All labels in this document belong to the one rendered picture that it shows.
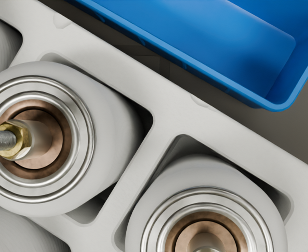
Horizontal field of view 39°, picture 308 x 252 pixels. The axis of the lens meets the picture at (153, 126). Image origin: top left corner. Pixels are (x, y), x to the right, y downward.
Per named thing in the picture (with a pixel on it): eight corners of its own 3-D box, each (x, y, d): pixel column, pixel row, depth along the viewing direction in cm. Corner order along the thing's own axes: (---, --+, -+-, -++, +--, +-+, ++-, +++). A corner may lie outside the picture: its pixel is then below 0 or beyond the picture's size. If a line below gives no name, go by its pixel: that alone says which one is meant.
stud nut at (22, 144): (36, 131, 23) (30, 131, 22) (24, 162, 23) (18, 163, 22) (2, 118, 23) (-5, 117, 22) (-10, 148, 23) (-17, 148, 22)
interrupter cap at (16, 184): (116, 103, 26) (114, 102, 25) (70, 221, 26) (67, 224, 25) (1, 58, 27) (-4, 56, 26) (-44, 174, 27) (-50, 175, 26)
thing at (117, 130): (159, 109, 44) (138, 92, 26) (124, 199, 44) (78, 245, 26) (71, 74, 44) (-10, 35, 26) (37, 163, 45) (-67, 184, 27)
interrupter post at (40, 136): (61, 127, 26) (42, 127, 23) (46, 165, 26) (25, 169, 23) (24, 113, 26) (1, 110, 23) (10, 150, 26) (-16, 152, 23)
